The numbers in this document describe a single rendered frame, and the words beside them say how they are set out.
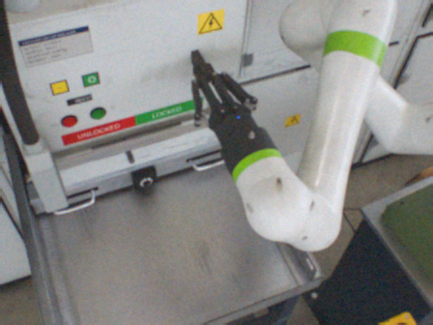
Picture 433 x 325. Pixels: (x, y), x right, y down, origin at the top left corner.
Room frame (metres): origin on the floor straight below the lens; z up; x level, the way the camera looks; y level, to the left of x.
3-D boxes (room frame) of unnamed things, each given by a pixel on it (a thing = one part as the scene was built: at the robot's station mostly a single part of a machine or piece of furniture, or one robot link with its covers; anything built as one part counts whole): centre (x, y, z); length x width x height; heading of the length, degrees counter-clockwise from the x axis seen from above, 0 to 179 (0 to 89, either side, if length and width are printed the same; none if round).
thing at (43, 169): (0.56, 0.34, 1.09); 0.08 x 0.05 x 0.17; 26
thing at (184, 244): (0.66, 0.15, 0.82); 0.68 x 0.62 x 0.06; 26
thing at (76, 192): (0.72, 0.18, 0.90); 0.54 x 0.05 x 0.06; 116
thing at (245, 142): (0.53, -0.06, 1.23); 0.09 x 0.06 x 0.12; 116
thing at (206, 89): (0.65, 0.01, 1.23); 0.11 x 0.01 x 0.04; 27
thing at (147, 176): (0.69, 0.17, 0.90); 0.06 x 0.03 x 0.05; 116
